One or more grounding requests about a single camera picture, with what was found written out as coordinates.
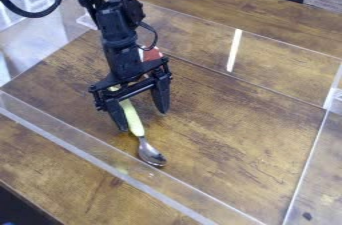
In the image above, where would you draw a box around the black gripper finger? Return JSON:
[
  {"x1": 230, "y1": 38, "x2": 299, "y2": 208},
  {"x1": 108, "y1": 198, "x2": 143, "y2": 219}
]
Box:
[
  {"x1": 151, "y1": 76, "x2": 171, "y2": 114},
  {"x1": 105, "y1": 98, "x2": 128, "y2": 131}
]

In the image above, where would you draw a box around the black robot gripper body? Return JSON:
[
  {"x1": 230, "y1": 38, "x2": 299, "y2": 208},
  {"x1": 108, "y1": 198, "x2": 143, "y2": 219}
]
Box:
[{"x1": 89, "y1": 40, "x2": 172, "y2": 111}]

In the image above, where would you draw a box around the green handled metal spoon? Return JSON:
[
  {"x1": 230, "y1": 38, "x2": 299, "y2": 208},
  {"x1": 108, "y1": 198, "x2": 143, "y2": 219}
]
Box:
[{"x1": 108, "y1": 84, "x2": 168, "y2": 168}]

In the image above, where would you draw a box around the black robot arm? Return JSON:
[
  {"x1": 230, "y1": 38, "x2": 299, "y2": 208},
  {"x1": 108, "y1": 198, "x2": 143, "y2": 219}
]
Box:
[{"x1": 79, "y1": 0, "x2": 172, "y2": 131}]

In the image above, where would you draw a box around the red and white toy mushroom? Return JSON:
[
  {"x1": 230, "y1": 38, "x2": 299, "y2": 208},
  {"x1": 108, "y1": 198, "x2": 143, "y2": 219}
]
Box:
[{"x1": 138, "y1": 47, "x2": 163, "y2": 62}]

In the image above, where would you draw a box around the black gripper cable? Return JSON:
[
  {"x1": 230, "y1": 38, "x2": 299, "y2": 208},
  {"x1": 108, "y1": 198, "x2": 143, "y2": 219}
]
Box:
[{"x1": 135, "y1": 20, "x2": 160, "y2": 53}]

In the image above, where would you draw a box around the clear acrylic triangle bracket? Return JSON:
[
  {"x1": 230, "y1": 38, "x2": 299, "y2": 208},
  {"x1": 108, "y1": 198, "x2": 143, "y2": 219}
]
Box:
[{"x1": 76, "y1": 9, "x2": 97, "y2": 30}]

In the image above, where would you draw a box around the clear acrylic enclosure wall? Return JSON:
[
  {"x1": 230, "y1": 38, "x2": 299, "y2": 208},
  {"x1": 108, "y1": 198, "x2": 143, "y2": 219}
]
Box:
[{"x1": 0, "y1": 5, "x2": 342, "y2": 225}]

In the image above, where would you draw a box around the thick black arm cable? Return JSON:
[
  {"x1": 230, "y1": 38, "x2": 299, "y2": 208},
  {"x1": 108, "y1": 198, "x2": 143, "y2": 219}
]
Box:
[{"x1": 0, "y1": 0, "x2": 68, "y2": 19}]

